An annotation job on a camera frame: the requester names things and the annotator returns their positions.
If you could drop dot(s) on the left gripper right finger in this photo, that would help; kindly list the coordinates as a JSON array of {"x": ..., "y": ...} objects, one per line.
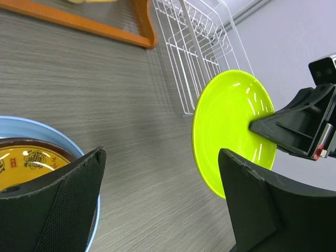
[{"x": 270, "y": 212}]

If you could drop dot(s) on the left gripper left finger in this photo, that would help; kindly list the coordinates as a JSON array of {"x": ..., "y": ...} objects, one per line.
[{"x": 53, "y": 212}]

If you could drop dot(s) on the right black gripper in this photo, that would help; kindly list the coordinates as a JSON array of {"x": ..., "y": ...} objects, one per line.
[{"x": 305, "y": 127}]

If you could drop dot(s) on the brown yellow plate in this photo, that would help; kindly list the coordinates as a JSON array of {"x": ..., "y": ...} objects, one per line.
[{"x": 25, "y": 159}]

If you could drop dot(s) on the green plate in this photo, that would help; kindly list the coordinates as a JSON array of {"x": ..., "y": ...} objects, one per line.
[{"x": 226, "y": 107}]

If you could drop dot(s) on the blue plate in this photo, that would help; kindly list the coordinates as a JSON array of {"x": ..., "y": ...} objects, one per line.
[{"x": 15, "y": 127}]

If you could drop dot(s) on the orange wooden shelf rack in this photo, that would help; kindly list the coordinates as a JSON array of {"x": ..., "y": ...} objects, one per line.
[{"x": 146, "y": 38}]

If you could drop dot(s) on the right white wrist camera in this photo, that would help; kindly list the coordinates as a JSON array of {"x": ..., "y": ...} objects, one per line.
[{"x": 323, "y": 70}]

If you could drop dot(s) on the white wire dish rack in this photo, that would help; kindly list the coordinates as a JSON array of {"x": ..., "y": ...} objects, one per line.
[{"x": 202, "y": 40}]

